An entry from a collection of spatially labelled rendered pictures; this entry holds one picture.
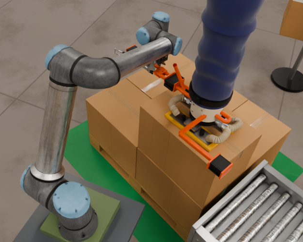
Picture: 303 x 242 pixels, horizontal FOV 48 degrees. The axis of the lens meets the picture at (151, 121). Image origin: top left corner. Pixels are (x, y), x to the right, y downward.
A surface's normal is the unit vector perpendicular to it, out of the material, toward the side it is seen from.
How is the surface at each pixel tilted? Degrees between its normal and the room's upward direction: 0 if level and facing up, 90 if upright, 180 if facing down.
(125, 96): 0
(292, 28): 90
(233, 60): 76
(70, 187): 5
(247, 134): 0
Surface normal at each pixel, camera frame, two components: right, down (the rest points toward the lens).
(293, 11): -0.36, 0.68
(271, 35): 0.07, -0.67
